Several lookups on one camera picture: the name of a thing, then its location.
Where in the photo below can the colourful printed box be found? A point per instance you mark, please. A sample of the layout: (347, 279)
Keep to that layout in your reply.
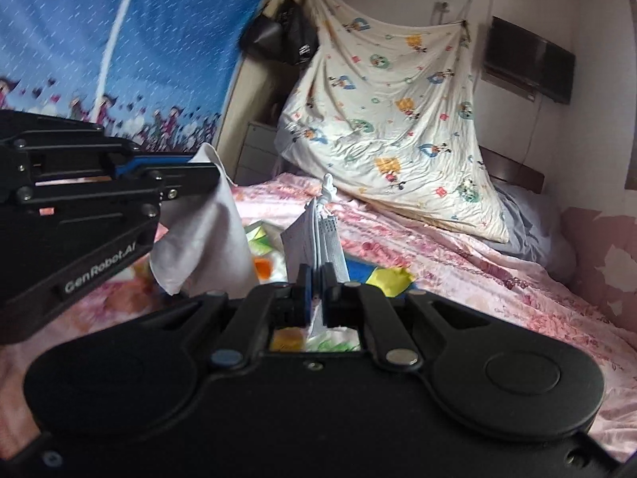
(378, 276)

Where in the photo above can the plain white cloth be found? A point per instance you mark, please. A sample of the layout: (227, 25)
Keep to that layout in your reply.
(204, 244)

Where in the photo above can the dark wooden headboard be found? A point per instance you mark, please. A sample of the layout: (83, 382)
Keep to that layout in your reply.
(512, 169)

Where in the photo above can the cartoon printed cream quilt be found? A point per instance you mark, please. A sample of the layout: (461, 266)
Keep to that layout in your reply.
(388, 109)

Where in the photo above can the pink floral bed sheet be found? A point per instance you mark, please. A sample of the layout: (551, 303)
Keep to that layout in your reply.
(473, 279)

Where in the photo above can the black wall television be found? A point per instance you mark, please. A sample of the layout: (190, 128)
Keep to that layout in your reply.
(527, 59)

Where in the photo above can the grey-blue pillow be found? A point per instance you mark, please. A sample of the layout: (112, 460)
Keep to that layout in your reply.
(527, 229)

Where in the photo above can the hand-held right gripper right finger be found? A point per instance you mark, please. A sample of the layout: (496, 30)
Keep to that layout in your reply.
(331, 291)

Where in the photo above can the black hanging bag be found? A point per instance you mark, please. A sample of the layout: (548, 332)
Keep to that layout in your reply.
(301, 45)
(263, 35)

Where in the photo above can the beige wooden wardrobe panel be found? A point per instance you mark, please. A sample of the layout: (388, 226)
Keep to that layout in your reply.
(244, 94)

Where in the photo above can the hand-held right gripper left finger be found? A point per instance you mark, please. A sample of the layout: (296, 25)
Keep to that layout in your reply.
(308, 291)

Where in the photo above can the blue dotted wardrobe cover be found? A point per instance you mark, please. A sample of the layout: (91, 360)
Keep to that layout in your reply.
(174, 35)

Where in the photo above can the yellow cloth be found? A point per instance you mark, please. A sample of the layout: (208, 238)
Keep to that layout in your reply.
(390, 279)

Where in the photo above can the white drawer cabinet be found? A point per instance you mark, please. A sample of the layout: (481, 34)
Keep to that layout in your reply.
(254, 154)

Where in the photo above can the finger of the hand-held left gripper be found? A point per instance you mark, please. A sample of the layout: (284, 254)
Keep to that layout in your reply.
(134, 165)
(194, 179)

